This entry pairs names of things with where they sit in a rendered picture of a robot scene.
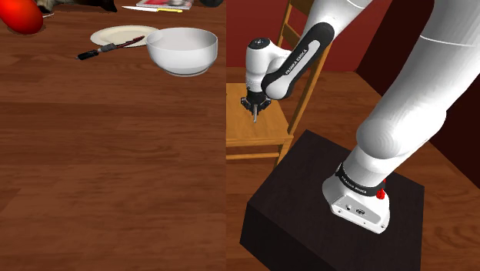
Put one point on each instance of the wooden chair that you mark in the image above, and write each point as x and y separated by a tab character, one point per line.
255	127

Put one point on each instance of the red and black pen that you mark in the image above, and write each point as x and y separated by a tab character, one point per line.
108	47

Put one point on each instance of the dark grey figure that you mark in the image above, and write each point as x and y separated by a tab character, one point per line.
78	4

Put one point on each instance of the white bowl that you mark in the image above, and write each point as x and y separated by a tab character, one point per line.
182	50

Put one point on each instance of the red round object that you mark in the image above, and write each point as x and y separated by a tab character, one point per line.
20	15

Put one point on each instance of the dark robot stand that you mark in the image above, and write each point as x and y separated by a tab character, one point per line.
300	210

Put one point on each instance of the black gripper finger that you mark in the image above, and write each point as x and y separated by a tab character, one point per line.
255	114

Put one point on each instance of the cream plate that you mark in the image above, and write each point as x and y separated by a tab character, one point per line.
120	35

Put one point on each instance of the red and white book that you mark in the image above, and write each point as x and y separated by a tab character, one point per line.
165	3

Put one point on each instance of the black round object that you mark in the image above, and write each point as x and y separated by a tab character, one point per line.
212	2

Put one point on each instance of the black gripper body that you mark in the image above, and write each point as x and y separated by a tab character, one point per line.
256	100

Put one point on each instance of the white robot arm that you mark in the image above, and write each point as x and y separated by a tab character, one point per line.
412	94

